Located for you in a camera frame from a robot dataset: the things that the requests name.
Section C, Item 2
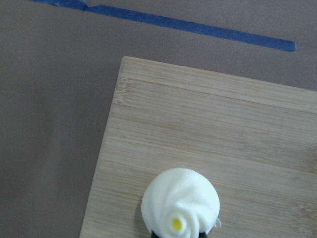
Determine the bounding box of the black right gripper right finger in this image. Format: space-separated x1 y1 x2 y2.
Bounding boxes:
198 232 208 238

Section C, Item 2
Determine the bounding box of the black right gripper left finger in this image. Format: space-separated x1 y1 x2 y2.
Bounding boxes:
151 231 160 238

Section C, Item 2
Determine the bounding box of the wooden cutting board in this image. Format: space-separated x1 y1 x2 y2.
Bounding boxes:
80 57 317 238

